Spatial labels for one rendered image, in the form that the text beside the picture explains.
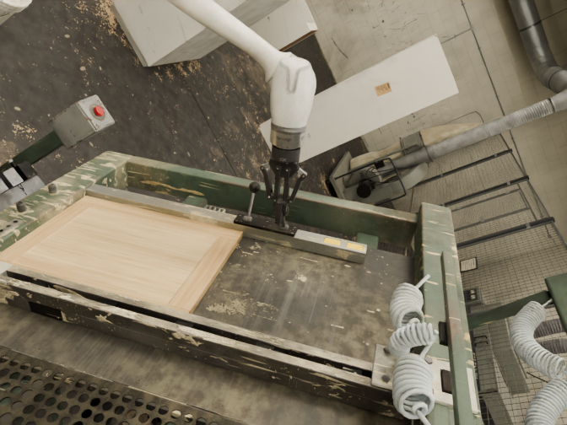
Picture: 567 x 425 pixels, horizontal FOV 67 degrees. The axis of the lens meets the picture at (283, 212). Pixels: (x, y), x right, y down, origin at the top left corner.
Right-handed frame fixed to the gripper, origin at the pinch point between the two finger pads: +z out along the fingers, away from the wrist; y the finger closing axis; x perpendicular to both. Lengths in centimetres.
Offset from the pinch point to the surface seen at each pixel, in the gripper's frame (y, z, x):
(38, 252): -60, 14, -26
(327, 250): 14.9, 13.2, 6.0
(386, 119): 25, 70, 346
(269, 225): -4.5, 10.5, 7.9
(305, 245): 8.0, 13.5, 6.0
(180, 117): -144, 62, 221
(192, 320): -8.1, 8.3, -39.4
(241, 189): -21.6, 12.1, 30.1
